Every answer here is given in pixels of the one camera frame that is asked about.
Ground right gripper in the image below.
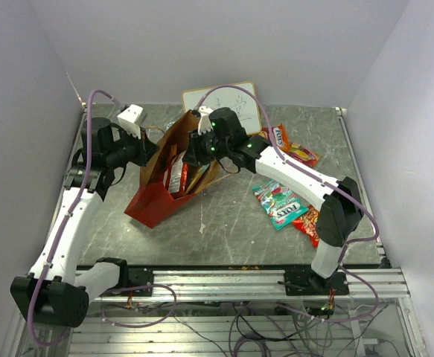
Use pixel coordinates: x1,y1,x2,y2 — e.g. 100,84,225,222
182,126,232,167

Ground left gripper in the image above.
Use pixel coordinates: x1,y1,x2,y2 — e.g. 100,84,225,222
106,124,161,169

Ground brown teal chips bag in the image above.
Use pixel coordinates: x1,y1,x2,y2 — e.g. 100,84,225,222
185,164,209,194

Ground red Doritos bag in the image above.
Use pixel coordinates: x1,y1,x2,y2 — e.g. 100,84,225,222
162,151,188,199

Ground red brown paper bag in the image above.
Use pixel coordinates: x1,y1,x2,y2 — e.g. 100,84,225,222
124,111,220,228

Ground orange Fox's fruits bag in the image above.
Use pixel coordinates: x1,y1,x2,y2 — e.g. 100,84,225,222
284,143,320,167

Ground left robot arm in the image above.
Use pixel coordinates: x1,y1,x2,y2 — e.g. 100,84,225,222
10,112,159,327

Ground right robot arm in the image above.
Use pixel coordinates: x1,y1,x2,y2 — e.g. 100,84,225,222
183,106,363,295

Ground teal Fox's candy bag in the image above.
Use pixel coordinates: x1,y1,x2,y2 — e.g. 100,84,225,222
252,180,308,231

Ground red snack mix bag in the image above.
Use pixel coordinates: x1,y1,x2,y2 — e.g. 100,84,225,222
292,205,319,248

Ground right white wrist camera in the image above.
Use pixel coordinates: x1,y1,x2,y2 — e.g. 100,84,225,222
191,106,213,135

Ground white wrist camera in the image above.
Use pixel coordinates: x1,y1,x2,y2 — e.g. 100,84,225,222
191,106,213,135
117,104,144,139

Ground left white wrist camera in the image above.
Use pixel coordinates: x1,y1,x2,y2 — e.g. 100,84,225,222
117,104,144,139

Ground small whiteboard yellow frame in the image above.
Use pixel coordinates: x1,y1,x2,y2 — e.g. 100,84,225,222
182,81,262,135

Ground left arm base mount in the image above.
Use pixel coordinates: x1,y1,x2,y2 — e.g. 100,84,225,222
84,266,154,298

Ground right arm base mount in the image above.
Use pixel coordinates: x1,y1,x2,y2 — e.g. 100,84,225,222
277,266,349,296

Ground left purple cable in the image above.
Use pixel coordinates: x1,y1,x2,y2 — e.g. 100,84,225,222
26,89,176,347

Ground aluminium rail frame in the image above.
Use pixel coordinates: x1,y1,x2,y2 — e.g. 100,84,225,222
0,105,426,357

